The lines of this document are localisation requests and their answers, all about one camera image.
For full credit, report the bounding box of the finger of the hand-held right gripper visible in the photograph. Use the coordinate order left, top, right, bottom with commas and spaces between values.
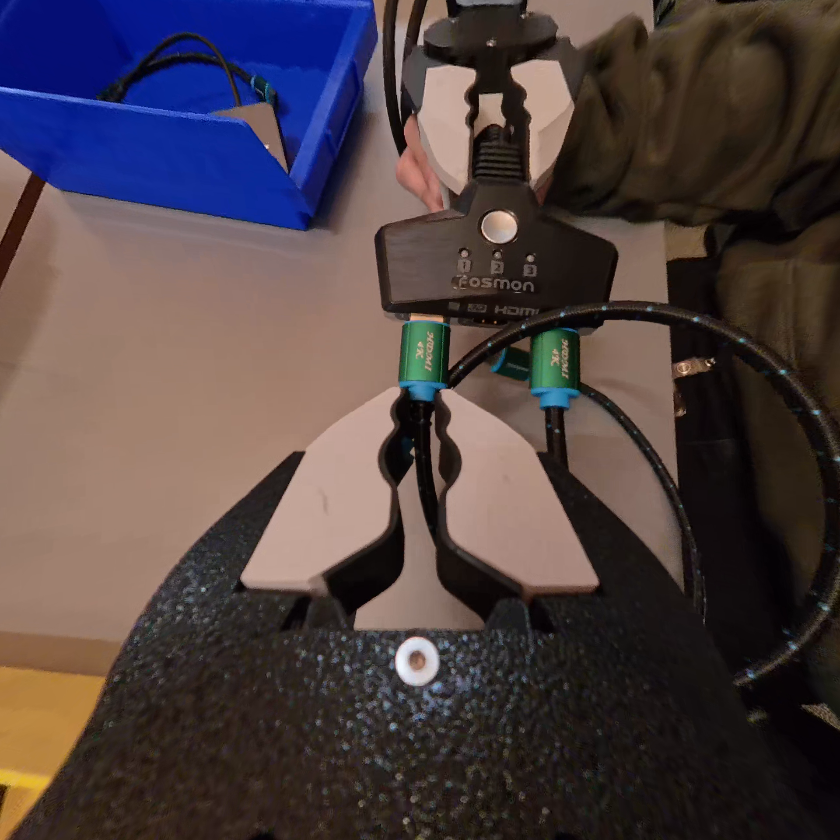
419, 67, 480, 196
503, 61, 574, 193

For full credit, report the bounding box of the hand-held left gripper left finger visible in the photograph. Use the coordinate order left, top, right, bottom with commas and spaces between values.
239, 386, 406, 614

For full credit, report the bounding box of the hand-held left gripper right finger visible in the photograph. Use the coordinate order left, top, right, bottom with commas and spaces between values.
435, 391, 601, 621

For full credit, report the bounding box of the black switch pigtail cable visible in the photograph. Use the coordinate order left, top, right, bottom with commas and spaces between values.
382, 0, 530, 188

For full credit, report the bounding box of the black HDMI switch box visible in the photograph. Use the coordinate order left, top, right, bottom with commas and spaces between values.
375, 180, 619, 332

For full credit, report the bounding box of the braided cable green plug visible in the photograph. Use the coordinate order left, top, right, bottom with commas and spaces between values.
397, 314, 455, 549
529, 327, 583, 470
446, 301, 840, 688

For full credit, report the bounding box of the blue plastic bin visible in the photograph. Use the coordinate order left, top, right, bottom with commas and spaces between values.
0, 0, 379, 232

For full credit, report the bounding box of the yellow plastic bin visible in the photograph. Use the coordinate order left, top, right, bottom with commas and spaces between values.
0, 665, 110, 840

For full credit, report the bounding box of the person's right forearm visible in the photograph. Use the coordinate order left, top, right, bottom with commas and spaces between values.
543, 0, 840, 232

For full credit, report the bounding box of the grey desk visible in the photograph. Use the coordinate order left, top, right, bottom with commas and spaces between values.
0, 0, 681, 672

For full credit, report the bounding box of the person's right hand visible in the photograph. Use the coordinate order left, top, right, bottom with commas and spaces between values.
395, 118, 452, 212

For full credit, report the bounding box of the grey adapter box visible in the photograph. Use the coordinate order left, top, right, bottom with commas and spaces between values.
210, 100, 291, 176

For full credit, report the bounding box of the person's olive hoodie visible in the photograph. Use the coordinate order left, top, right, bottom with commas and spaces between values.
666, 210, 840, 729

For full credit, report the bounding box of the black braided cable teal plug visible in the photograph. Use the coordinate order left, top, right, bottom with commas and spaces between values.
97, 31, 278, 107

